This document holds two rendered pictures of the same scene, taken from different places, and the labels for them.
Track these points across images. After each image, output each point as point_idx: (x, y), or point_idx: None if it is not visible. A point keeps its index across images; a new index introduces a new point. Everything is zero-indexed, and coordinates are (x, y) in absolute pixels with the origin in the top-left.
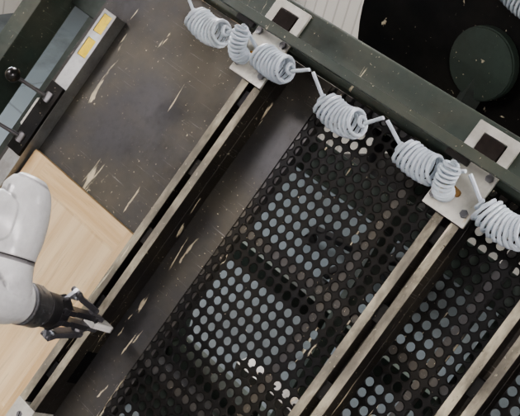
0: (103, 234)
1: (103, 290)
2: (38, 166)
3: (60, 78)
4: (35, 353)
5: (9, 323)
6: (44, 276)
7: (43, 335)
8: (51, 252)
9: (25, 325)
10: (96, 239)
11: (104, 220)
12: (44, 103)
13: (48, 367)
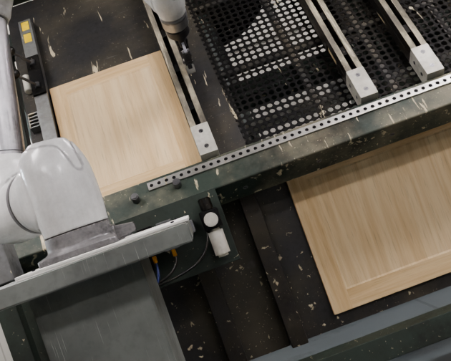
0: (135, 67)
1: (171, 61)
2: (61, 90)
3: (28, 56)
4: (167, 128)
5: (183, 8)
6: (127, 108)
7: (185, 51)
8: (117, 99)
9: (185, 19)
10: (134, 73)
11: (129, 64)
12: (34, 66)
13: (187, 104)
